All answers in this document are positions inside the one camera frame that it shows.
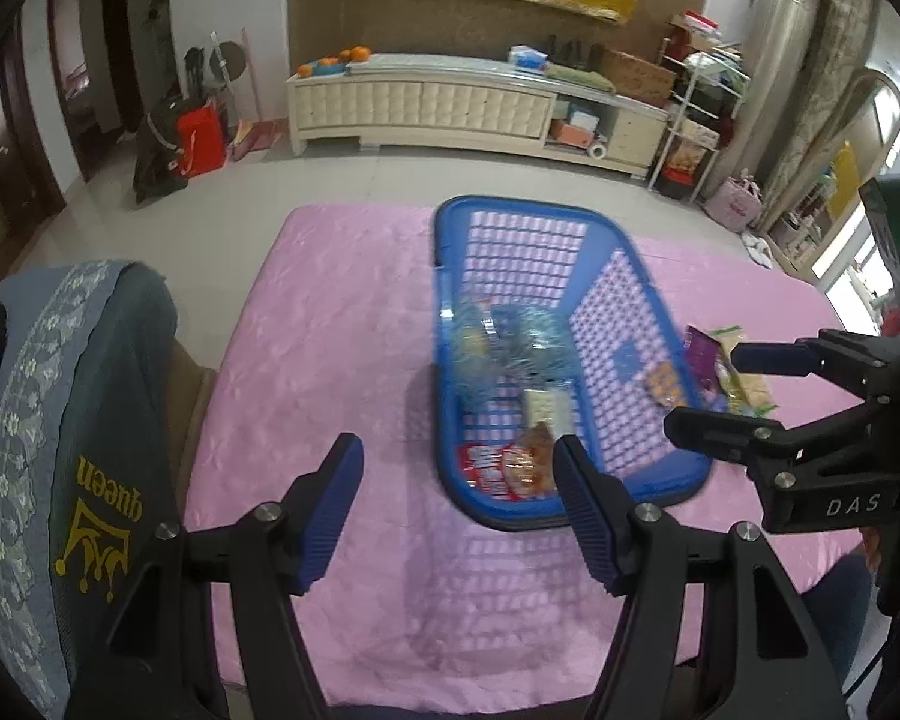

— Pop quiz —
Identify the yellow hanging cloth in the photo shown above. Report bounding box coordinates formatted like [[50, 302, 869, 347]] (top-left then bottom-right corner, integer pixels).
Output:
[[829, 146, 860, 218]]

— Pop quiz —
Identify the patterned curtain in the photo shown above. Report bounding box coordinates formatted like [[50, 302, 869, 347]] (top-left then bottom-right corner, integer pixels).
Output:
[[765, 0, 882, 218]]

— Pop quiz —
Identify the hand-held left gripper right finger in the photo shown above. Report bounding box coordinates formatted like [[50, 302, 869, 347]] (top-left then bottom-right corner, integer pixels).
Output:
[[551, 435, 852, 720]]

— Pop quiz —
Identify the beige cracker packet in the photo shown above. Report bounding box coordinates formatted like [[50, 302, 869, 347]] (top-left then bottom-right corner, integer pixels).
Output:
[[709, 324, 781, 417]]

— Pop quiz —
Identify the round wall disc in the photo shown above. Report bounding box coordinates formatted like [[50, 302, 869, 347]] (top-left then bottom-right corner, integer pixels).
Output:
[[208, 37, 250, 80]]

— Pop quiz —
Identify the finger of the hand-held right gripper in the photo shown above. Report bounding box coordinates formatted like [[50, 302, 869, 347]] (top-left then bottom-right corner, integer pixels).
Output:
[[735, 340, 833, 380], [664, 406, 796, 481]]

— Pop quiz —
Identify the light blue snack packet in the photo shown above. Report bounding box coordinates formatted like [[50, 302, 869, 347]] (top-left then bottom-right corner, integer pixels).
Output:
[[448, 304, 496, 391]]

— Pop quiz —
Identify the purple snack packet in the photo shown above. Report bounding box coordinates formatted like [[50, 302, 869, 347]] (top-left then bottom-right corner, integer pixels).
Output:
[[681, 326, 728, 410]]

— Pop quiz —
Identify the pink quilted table cover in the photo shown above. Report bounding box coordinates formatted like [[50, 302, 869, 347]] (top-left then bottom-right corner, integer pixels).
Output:
[[184, 202, 871, 706]]

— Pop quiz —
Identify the broom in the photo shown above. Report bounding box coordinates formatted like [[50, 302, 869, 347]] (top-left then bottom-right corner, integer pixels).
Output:
[[229, 30, 282, 158]]

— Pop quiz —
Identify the clear blue striped packet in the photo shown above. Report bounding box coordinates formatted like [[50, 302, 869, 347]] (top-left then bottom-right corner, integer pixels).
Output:
[[491, 306, 571, 383]]

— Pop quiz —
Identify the clear cracker packet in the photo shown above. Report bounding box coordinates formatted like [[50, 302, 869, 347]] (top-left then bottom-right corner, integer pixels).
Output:
[[521, 388, 575, 428]]

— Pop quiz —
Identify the dark wooden door frame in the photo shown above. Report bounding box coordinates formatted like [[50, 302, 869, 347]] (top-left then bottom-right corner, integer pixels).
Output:
[[0, 0, 151, 263]]

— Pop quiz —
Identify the cardboard box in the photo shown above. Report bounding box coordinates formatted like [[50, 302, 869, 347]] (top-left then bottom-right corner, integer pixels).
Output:
[[604, 49, 680, 107]]

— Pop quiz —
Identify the red bag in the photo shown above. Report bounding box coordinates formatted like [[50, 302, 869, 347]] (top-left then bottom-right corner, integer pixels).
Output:
[[176, 105, 227, 179]]

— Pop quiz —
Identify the black bag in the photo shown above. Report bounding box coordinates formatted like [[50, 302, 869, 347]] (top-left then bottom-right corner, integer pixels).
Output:
[[131, 94, 188, 203]]

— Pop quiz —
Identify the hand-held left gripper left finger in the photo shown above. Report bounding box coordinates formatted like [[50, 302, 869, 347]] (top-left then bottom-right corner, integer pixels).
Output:
[[109, 433, 366, 720]]

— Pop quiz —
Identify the white shelf rack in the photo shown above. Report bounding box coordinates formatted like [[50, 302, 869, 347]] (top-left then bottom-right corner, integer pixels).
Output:
[[649, 52, 747, 200]]

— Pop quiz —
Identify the pink bag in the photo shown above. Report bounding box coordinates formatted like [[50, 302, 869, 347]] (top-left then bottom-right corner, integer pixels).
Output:
[[703, 174, 764, 232]]

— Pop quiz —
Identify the printed gift box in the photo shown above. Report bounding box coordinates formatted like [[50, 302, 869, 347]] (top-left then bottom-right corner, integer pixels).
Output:
[[664, 142, 713, 188]]

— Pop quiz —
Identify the arched standing mirror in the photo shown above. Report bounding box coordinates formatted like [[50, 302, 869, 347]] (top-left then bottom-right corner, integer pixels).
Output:
[[765, 67, 900, 271]]

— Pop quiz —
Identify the yellow snack pouch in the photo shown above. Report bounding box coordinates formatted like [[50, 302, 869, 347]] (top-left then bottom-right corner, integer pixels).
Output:
[[645, 361, 687, 406]]

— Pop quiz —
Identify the green folded cloth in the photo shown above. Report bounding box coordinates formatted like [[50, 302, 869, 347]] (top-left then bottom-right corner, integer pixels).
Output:
[[544, 64, 616, 91]]

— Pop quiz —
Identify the silver standing air conditioner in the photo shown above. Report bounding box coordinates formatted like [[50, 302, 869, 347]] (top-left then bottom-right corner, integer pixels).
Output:
[[746, 0, 822, 173]]

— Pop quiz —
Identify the person's leg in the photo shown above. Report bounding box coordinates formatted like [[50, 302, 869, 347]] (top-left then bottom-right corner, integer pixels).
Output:
[[795, 551, 882, 691]]

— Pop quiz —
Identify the red orange snack packet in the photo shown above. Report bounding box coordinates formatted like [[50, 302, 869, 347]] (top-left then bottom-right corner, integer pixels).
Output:
[[506, 424, 560, 500]]

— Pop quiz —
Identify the orange long snack packet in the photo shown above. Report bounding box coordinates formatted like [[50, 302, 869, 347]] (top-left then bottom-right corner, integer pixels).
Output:
[[457, 444, 518, 500]]

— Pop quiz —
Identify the cream tv cabinet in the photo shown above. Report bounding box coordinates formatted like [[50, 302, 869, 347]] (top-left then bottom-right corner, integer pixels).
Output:
[[285, 52, 672, 181]]

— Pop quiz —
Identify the blue plastic mesh basket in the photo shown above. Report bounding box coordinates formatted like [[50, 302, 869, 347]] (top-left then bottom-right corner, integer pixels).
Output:
[[431, 195, 715, 530]]

